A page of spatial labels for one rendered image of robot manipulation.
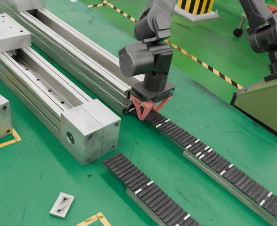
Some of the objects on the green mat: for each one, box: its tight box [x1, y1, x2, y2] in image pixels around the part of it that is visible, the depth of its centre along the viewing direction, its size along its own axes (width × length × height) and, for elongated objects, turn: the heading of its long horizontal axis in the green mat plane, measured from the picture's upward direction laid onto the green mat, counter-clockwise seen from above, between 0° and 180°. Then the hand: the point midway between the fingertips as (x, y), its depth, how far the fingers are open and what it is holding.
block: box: [61, 99, 121, 166], centre depth 72 cm, size 9×12×10 cm
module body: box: [0, 11, 93, 143], centre depth 94 cm, size 80×10×8 cm, turn 33°
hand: (147, 113), depth 83 cm, fingers closed on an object, 5 cm apart
